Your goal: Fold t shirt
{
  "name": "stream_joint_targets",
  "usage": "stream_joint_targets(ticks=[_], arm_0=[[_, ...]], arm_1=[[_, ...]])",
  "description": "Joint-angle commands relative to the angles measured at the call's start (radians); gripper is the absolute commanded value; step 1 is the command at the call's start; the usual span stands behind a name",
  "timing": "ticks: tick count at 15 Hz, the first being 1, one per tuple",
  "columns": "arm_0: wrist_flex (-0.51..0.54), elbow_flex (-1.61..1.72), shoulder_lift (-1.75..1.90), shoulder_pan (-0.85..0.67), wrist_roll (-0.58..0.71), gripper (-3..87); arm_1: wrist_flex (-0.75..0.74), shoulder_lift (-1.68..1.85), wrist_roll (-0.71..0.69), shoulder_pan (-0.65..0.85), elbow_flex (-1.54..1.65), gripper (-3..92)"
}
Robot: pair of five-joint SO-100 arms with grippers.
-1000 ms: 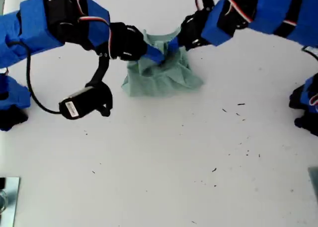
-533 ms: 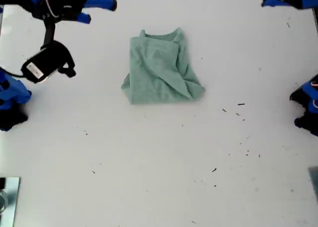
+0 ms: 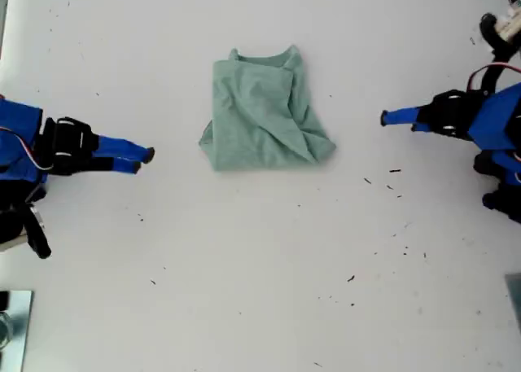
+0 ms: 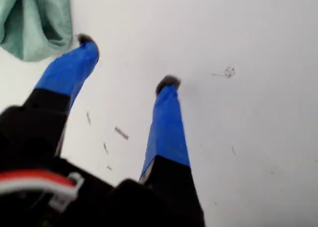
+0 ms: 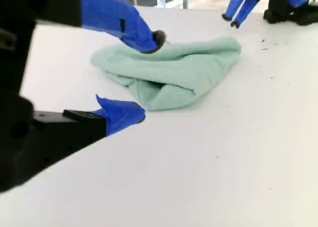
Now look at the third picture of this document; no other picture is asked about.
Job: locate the light green t-shirt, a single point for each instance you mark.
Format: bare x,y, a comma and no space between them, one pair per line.
260,119

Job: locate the shiny metal plate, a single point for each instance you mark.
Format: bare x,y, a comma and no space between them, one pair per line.
18,335

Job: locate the black camera stalk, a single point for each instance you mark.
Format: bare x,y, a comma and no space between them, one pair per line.
497,62

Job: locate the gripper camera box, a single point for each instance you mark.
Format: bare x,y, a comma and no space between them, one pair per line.
38,237
509,28

